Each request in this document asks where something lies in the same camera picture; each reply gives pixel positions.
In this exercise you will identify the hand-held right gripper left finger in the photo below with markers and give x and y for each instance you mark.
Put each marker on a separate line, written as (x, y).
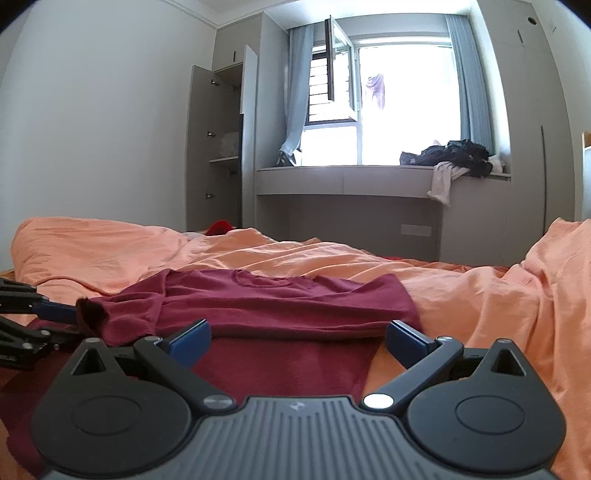
(190, 338)

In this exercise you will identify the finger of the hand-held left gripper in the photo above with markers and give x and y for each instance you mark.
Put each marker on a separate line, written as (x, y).
(57, 311)
(27, 344)

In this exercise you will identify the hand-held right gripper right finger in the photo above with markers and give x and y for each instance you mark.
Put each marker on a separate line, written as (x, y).
(406, 339)

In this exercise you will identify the pile of dark clothes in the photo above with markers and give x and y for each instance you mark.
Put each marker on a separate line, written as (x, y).
(452, 157)

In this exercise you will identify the orange blanket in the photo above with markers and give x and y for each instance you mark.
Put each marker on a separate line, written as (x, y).
(485, 314)

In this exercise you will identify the bright red cloth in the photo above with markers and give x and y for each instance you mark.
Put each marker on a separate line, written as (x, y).
(219, 227)

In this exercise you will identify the grey window bench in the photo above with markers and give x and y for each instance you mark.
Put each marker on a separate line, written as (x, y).
(351, 203)

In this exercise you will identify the white cloth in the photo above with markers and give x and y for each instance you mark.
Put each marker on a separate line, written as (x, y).
(442, 182)

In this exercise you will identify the grey wardrobe with open door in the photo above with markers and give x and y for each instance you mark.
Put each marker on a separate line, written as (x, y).
(217, 152)

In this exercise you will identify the small dark object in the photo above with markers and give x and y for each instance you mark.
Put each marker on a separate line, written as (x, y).
(286, 159)

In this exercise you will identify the window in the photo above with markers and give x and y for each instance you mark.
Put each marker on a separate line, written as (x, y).
(397, 101)

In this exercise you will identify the tall grey cabinet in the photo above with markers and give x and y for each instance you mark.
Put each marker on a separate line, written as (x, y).
(540, 138)

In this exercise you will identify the purple hanging garment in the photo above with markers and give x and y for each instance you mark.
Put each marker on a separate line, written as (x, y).
(375, 90)

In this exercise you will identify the wooden furniture edge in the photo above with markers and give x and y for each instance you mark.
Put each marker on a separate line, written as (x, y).
(586, 141)

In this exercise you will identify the white wall socket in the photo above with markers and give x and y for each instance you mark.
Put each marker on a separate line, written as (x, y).
(415, 229)

